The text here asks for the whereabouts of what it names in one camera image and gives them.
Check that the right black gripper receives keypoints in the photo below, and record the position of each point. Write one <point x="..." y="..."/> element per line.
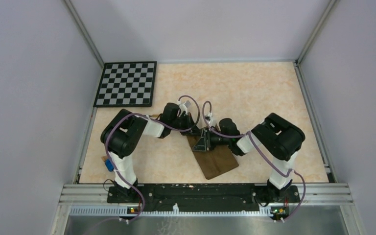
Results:
<point x="204" y="143"/>

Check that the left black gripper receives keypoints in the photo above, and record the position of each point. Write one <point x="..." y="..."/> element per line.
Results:
<point x="188" y="119"/>

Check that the brown cloth napkin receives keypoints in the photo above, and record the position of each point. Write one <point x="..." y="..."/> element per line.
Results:
<point x="213" y="163"/>

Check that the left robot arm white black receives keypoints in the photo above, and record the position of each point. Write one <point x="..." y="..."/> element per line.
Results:
<point x="123" y="133"/>

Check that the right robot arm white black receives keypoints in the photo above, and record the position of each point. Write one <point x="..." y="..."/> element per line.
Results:
<point x="275" y="139"/>

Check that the black white checkerboard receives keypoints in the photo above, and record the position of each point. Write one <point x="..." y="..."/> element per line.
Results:
<point x="126" y="84"/>

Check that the blue toy car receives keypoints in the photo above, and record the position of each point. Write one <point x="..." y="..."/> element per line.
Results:
<point x="109" y="165"/>

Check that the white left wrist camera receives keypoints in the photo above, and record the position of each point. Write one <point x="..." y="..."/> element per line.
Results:
<point x="183" y="105"/>

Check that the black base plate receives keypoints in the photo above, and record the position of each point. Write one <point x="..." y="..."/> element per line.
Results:
<point x="238" y="197"/>

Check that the aluminium frame rail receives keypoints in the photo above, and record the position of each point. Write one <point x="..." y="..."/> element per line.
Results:
<point x="91" y="199"/>

